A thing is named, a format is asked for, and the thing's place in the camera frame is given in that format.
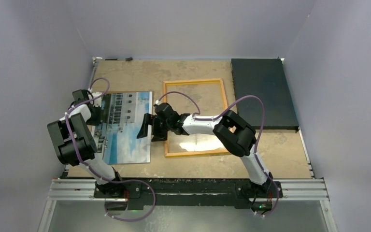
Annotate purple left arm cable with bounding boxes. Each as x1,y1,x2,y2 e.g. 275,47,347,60
64,77,157,223

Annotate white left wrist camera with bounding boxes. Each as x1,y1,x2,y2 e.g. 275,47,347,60
88,92,104,107

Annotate yellow picture frame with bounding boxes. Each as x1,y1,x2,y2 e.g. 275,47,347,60
161,78,228,158

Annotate building and sky photo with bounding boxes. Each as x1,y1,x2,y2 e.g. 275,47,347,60
92,92,153,165

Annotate brown frame backing board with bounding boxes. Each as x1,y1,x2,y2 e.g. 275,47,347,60
105,90,154,95

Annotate clear frame glass pane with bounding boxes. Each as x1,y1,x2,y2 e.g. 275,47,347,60
167,82,228,154

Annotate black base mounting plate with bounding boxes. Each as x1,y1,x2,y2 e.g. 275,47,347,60
94,178,283,211

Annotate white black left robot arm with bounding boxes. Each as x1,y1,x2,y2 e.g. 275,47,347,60
47,89,125,198

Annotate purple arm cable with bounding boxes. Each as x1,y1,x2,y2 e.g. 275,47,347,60
154,91,280,218
64,77,157,223

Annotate dark green flat box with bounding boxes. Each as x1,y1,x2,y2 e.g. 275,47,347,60
230,58,300,131

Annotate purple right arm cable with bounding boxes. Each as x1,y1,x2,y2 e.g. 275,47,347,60
154,91,280,218

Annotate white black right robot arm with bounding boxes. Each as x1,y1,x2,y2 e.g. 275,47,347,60
137,103,273,197

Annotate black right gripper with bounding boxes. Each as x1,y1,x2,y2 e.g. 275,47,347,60
138,113,172,142

